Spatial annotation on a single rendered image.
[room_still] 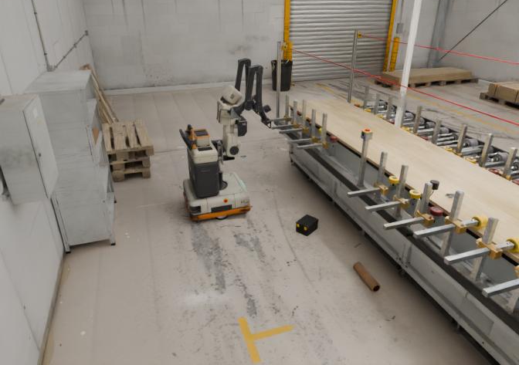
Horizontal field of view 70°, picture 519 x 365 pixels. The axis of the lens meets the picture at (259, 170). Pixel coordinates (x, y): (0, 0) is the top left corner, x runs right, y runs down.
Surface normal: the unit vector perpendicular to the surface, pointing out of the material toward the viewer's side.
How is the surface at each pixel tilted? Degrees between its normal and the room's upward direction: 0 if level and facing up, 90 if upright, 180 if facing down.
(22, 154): 90
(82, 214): 90
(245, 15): 90
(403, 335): 0
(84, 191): 90
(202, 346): 0
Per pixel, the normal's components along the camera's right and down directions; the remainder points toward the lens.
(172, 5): 0.32, 0.41
